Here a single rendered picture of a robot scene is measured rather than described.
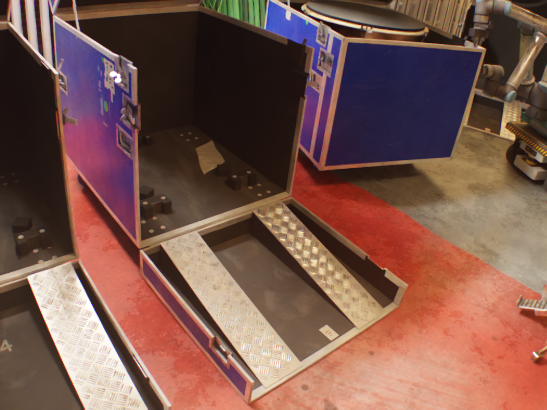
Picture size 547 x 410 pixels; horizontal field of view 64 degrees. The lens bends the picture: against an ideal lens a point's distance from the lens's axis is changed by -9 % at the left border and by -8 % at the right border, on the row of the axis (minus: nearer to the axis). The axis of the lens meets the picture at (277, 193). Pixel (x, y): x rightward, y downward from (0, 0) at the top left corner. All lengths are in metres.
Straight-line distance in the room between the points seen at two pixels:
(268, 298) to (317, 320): 0.23
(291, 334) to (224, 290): 0.33
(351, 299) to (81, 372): 1.16
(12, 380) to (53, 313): 0.29
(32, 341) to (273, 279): 1.06
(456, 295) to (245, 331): 1.09
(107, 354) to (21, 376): 0.32
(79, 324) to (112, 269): 0.46
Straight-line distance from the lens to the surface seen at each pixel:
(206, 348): 1.85
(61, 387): 1.83
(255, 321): 1.94
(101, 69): 2.03
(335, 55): 2.63
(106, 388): 1.76
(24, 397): 1.84
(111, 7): 2.72
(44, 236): 2.11
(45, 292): 1.98
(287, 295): 2.13
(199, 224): 2.23
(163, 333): 1.97
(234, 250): 2.31
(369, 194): 3.02
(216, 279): 2.02
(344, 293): 2.16
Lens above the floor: 1.48
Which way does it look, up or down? 31 degrees down
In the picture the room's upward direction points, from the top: 8 degrees clockwise
